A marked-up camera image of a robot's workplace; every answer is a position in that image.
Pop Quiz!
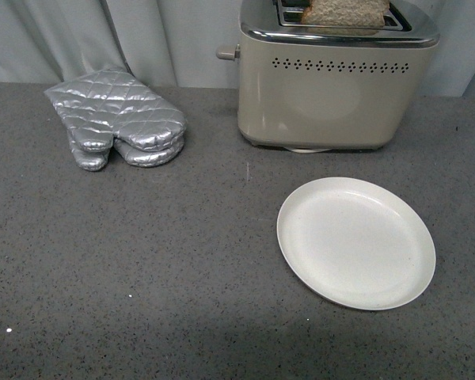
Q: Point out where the cream two-slot toaster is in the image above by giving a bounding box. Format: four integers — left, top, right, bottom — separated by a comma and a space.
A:
217, 1, 439, 151

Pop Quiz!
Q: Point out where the silver quilted oven mitt top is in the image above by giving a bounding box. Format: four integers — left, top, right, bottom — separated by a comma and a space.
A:
45, 67, 186, 153

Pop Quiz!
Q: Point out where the silver quilted oven mitt bottom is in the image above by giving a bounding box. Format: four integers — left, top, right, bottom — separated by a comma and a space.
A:
67, 135, 184, 172

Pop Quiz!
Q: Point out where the brown bread slice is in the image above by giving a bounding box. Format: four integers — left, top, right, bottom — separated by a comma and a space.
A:
301, 0, 390, 28

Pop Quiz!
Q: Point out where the silver quilted oven mitt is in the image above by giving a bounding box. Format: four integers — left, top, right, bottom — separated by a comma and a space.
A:
67, 135, 184, 172
45, 67, 186, 153

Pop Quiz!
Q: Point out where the white pleated curtain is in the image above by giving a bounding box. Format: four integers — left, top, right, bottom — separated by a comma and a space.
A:
0, 1, 475, 97

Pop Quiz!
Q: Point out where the white round plate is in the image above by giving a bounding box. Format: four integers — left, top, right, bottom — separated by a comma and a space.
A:
276, 177, 436, 310

